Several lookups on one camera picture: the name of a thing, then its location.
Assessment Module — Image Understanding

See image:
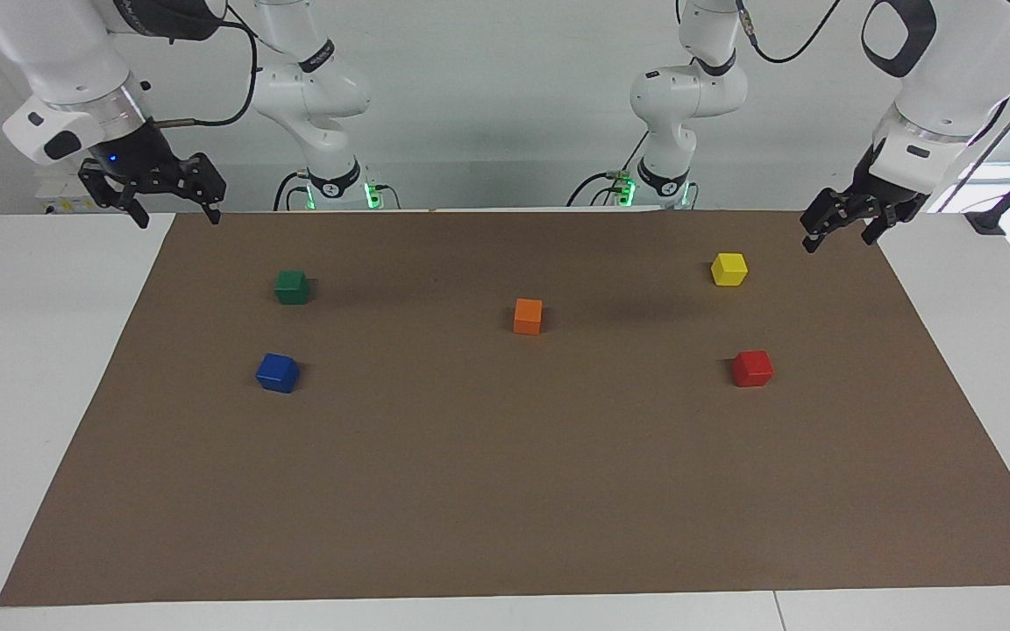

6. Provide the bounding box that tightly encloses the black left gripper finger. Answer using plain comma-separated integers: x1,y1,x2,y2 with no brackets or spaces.
800,188,857,255
860,202,906,247

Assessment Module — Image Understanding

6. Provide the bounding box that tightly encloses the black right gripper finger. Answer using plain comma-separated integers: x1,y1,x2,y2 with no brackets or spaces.
78,160,153,230
179,153,228,225

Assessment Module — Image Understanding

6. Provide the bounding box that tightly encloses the red block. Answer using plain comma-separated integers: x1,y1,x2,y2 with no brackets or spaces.
731,350,774,388

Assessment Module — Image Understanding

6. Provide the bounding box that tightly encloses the yellow block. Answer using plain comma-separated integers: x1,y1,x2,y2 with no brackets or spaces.
711,252,749,287

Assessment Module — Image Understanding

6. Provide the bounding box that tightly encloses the green block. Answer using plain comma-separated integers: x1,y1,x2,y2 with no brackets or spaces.
274,270,310,306

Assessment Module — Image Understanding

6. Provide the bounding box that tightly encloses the blue block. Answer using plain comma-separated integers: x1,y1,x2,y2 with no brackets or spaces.
256,353,301,393

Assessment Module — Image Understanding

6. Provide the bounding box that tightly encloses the brown table mat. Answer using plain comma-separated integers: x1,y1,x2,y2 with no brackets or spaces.
0,210,1010,607

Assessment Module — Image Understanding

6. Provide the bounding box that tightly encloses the white wall socket box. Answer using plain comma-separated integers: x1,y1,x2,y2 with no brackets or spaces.
35,171,96,216

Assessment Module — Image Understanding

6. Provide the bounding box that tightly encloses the black right base cable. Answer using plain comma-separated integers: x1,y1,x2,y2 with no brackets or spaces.
273,170,308,212

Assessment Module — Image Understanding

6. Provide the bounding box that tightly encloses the black base cable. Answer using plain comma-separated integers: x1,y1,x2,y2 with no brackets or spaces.
566,131,649,209
273,170,308,212

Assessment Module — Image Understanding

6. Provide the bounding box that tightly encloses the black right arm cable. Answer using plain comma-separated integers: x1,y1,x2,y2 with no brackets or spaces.
154,0,260,131

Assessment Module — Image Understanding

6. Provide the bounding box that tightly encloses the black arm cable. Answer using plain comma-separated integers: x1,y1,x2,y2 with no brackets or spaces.
154,0,260,131
736,0,846,65

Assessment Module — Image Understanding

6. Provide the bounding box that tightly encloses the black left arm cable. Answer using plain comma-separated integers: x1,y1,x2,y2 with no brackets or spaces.
736,0,846,65

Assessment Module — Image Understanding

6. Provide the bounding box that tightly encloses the black left base cable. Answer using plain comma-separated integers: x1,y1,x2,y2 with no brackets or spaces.
566,131,649,209

